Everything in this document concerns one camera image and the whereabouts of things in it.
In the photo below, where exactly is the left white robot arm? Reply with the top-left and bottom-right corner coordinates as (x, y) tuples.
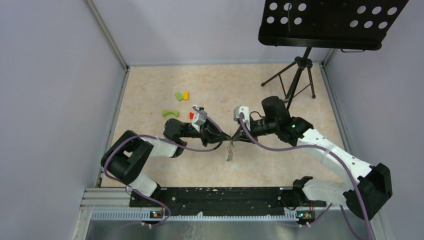
(100, 118), (231, 207)

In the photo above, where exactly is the grey slotted cable duct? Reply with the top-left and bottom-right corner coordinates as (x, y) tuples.
(91, 209), (299, 222)

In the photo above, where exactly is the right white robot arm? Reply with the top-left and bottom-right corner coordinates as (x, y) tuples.
(233, 96), (393, 220)

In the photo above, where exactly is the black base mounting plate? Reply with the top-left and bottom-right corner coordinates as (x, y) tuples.
(129, 187), (326, 217)

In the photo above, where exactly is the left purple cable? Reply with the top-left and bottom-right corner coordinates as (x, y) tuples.
(102, 106), (223, 229)

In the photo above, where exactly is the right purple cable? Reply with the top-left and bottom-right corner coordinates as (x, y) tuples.
(239, 114), (374, 240)

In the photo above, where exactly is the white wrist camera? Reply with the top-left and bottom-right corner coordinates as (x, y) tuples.
(191, 105), (207, 133)
(233, 106), (251, 130)

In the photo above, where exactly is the green arch block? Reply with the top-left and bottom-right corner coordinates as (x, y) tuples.
(162, 110), (180, 118)

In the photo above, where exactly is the yellow block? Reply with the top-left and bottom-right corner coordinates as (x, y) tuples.
(183, 91), (189, 101)

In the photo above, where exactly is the purple cable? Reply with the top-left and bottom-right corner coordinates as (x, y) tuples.
(102, 106), (223, 229)
(239, 114), (374, 240)

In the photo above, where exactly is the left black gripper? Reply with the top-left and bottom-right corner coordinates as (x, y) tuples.
(180, 117), (231, 147)

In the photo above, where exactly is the black music stand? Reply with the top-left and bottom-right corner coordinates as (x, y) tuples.
(257, 0), (410, 100)

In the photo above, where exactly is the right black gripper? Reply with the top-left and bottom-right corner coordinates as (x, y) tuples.
(232, 116), (278, 145)

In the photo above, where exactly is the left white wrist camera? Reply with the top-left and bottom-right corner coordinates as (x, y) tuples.
(191, 105), (207, 133)

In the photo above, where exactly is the light green flat block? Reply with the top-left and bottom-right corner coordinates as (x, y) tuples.
(175, 92), (184, 102)

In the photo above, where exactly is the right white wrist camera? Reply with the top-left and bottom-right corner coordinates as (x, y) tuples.
(233, 106), (251, 130)

